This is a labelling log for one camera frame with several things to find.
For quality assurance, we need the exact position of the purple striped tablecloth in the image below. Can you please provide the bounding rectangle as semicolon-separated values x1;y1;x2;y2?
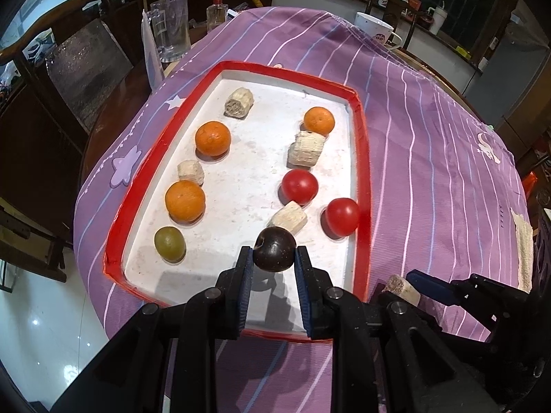
73;6;537;413

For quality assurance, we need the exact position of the green round fruit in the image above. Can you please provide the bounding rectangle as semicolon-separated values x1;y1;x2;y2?
154;226;187;264

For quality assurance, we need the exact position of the small beige sugarcane chunk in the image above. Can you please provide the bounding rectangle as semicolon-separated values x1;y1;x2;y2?
177;160;204;182

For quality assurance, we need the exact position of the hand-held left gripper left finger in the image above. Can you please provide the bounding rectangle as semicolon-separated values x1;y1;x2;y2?
52;246;254;413

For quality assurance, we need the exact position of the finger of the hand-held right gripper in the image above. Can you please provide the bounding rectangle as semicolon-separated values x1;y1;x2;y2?
407;269;532;340

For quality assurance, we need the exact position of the red tomato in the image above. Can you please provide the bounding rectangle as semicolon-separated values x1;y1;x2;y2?
281;169;320;205
324;197;361;237

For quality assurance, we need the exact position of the orange plastic bag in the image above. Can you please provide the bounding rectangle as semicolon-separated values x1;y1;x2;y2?
522;171;541;201

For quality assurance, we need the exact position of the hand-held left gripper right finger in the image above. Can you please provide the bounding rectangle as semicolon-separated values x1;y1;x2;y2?
295;245;504;413

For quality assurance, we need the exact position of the dark purple round fruit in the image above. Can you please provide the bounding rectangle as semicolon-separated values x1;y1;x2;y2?
252;226;298;273

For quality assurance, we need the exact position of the white tumbler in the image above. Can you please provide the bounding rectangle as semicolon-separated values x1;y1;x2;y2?
430;5;449;35

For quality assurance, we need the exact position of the red rimmed white tray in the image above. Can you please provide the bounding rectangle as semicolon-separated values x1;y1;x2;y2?
103;61;372;345

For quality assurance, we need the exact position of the orange tangerine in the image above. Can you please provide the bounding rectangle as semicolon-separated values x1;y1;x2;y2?
165;181;206;223
195;121;232;158
304;107;335;136

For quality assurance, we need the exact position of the clear bottle with red cap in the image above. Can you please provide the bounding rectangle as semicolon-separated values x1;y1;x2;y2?
207;0;229;33

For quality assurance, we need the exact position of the clear glass beer mug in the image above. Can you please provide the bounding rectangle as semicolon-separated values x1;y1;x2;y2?
142;0;192;63

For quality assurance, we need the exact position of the white cartoon mug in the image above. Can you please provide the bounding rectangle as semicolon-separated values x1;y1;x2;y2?
354;11;403;50

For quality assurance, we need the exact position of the wooden chair with grey panel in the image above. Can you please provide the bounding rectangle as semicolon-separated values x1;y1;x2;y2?
0;0;147;285

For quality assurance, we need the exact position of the curved white counter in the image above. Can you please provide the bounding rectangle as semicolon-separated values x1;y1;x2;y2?
254;0;480;95

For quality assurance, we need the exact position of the dark wooden chair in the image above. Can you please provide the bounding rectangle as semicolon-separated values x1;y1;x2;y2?
366;0;425;50

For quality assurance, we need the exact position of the beige knitted cloth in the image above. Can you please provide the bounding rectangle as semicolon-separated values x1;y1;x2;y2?
511;209;537;293

